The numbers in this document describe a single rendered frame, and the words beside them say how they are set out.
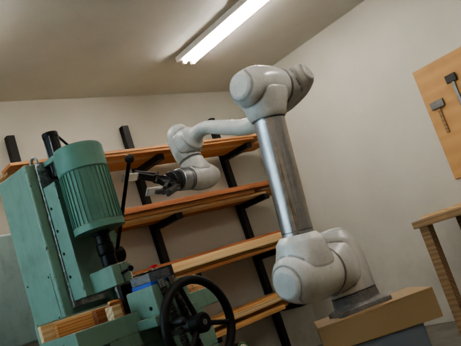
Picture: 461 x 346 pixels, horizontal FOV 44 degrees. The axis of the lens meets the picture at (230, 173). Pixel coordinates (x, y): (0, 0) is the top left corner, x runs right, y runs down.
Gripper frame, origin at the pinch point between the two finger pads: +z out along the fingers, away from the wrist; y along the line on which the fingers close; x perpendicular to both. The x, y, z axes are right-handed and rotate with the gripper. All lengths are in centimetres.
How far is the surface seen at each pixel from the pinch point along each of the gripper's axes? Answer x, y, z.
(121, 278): -25.5, -17.2, 14.8
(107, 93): -32, 249, -174
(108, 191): -1.2, 0.0, 12.1
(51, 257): -29.1, 10.1, 23.9
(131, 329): -30, -37, 25
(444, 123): 15, 10, -307
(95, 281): -31.0, -7.6, 17.3
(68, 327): -36, -21, 36
